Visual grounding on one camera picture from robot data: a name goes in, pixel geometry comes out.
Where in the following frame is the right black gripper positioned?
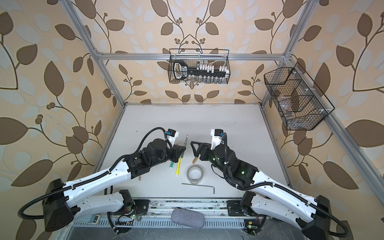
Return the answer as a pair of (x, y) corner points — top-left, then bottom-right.
(192, 140), (230, 177)

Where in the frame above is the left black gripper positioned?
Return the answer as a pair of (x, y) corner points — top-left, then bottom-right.
(149, 142), (187, 169)

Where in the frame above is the olive green fineliner pen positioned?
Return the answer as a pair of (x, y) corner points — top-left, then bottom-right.
(181, 135), (189, 159)

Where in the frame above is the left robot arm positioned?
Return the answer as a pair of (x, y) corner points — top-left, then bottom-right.
(18, 128), (186, 232)

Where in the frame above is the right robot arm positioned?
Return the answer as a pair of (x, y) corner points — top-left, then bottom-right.
(191, 129), (351, 240)

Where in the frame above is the yellow highlighter pen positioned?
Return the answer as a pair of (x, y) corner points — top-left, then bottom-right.
(176, 157), (182, 176)

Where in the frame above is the clear tape roll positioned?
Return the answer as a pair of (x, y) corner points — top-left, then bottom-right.
(187, 165), (204, 185)

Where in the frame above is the metal hex key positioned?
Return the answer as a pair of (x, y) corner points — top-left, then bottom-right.
(181, 183), (216, 194)

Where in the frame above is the grey fabric pouch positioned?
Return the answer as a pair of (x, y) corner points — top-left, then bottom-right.
(171, 208), (205, 229)

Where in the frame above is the black socket holder tool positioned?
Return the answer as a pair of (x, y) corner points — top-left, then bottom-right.
(168, 60), (231, 82)

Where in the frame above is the grey remote device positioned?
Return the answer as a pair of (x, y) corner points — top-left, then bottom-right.
(78, 215), (101, 225)

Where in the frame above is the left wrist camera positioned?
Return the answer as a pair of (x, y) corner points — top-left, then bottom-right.
(166, 129), (179, 147)

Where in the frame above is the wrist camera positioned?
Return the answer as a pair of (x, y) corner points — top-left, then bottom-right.
(166, 129), (179, 147)
(211, 129), (224, 150)

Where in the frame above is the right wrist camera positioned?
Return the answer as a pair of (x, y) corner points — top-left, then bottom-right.
(211, 129), (224, 150)

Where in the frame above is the back wire basket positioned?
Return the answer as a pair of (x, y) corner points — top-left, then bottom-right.
(168, 48), (231, 85)

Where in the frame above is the wire basket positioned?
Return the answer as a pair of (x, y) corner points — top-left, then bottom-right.
(168, 48), (231, 85)
(264, 63), (335, 131)

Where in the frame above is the right wire basket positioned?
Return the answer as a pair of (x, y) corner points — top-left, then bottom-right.
(264, 63), (335, 131)

